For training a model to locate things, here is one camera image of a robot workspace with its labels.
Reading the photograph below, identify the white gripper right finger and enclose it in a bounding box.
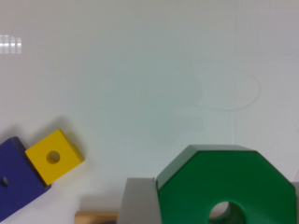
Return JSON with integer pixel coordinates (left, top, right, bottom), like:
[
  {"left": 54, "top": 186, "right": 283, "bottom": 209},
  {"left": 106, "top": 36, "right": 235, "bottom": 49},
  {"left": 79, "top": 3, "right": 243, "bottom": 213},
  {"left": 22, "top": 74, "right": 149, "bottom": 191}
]
[{"left": 292, "top": 182, "right": 299, "bottom": 224}]

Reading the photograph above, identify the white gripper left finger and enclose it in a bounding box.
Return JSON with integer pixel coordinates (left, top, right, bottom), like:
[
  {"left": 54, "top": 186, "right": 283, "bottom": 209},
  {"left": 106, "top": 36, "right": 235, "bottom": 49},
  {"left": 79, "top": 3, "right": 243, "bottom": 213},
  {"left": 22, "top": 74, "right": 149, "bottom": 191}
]
[{"left": 117, "top": 178, "right": 160, "bottom": 224}]

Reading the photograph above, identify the green octagonal block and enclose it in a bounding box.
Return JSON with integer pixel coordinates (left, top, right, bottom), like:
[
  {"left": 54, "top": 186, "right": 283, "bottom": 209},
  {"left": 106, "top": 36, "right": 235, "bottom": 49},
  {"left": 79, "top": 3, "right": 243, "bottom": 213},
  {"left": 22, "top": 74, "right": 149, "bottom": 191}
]
[{"left": 156, "top": 145, "right": 297, "bottom": 224}]

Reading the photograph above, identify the small yellow square block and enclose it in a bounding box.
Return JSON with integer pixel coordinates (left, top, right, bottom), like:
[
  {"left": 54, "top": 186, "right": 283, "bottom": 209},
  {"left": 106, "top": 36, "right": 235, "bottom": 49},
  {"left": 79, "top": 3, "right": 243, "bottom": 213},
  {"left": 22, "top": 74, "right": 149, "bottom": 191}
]
[{"left": 25, "top": 130, "right": 85, "bottom": 185}]

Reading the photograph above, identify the wooden peg base board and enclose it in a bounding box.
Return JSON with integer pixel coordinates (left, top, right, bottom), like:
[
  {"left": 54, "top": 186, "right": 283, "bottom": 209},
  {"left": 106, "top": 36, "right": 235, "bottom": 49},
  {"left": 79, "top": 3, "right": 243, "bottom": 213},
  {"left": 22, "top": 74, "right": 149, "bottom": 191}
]
[{"left": 75, "top": 211, "right": 119, "bottom": 224}]

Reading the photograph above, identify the dark purple stepped block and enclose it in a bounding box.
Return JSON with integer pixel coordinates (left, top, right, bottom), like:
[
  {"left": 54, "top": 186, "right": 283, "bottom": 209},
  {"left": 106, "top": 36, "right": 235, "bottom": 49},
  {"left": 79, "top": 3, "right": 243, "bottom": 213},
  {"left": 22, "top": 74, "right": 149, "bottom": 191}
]
[{"left": 0, "top": 136, "right": 51, "bottom": 221}]

